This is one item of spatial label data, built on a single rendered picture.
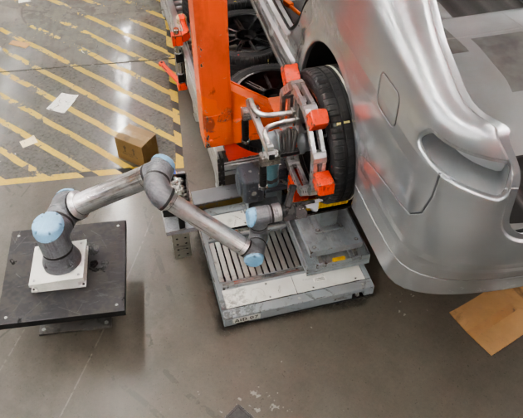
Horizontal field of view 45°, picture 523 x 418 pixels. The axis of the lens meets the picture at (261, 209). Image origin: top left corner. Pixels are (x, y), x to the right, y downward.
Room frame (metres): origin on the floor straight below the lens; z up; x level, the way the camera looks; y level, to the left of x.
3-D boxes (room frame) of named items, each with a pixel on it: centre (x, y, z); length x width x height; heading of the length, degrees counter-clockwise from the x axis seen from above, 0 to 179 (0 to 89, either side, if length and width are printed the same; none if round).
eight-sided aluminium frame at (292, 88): (2.35, -0.19, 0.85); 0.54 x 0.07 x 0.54; 15
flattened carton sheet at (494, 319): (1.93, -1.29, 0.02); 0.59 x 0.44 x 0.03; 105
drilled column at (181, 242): (2.36, 0.46, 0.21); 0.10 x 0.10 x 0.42; 15
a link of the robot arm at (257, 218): (2.06, 0.01, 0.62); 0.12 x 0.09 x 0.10; 105
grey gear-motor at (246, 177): (2.64, -0.07, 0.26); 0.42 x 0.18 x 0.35; 105
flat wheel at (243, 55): (3.91, 0.11, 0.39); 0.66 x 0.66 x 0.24
